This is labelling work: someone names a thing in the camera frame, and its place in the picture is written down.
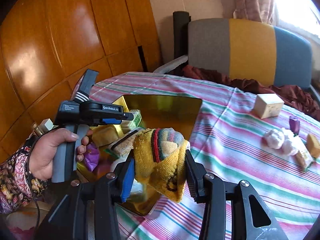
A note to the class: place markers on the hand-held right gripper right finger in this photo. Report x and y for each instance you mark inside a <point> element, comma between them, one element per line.
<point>193,183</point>

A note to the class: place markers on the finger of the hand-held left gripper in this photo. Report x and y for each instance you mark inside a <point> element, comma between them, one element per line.
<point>117,118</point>

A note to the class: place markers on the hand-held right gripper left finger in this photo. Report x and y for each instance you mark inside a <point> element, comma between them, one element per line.
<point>127,180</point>

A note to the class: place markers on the green white carton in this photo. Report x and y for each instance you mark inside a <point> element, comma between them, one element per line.
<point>133,122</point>

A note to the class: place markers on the white plastic item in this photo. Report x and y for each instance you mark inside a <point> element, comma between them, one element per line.
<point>117,163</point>

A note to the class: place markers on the yellow sponge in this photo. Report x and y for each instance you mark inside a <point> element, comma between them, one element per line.
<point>105,135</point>

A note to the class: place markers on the beige scouring sponge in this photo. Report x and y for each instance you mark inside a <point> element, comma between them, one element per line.
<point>125,146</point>

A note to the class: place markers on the yellow patterned sock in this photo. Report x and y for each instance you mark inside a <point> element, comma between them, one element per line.
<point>160,160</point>

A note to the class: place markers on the purple cloth pouch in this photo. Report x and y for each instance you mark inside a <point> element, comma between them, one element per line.
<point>91,155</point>

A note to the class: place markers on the gold metal tin box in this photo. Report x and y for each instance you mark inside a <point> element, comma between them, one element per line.
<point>162,110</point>

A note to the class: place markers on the person's left forearm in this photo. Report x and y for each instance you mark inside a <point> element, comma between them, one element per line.
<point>15,180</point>

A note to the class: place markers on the person's left hand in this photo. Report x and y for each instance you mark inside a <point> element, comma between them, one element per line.
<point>45,155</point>

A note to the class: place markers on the small white box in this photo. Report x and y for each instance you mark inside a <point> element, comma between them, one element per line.
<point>47,124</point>

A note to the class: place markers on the gold bottle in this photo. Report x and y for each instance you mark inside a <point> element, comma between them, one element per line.
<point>37,130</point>

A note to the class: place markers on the striped tablecloth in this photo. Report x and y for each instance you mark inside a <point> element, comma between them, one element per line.
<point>237,170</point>

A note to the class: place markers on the wooden wardrobe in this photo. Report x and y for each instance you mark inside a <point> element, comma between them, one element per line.
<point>62,30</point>

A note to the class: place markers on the white fluffy ball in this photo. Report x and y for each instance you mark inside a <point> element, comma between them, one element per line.
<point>273,138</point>

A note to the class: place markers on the white garlic bulbs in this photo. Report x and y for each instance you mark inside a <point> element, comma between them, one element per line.
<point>290,145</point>

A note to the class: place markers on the black rolled mat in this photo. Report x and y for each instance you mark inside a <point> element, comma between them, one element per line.
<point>181,35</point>

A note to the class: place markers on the white wooden cube box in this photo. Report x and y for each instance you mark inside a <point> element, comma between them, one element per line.
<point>267,105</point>

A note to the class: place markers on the tan wedge pieces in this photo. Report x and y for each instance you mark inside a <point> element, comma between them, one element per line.
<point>303,155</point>

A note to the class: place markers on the maroon cloth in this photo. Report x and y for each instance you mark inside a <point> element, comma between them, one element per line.
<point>250,83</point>

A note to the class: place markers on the cream plastic item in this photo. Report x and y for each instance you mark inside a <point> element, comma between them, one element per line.
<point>20,221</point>

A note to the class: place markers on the purple fabric tulip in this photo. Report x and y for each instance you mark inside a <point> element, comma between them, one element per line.
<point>294,126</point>

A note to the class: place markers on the grey yellow blue chair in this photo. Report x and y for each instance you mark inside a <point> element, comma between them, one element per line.
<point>207,42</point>

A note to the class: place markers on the ochre soap block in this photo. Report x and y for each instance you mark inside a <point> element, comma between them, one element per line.
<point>313,145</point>

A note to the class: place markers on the beige patterned curtain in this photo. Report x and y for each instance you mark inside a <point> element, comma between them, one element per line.
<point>252,0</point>

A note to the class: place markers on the window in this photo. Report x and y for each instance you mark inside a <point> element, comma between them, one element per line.
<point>295,5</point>

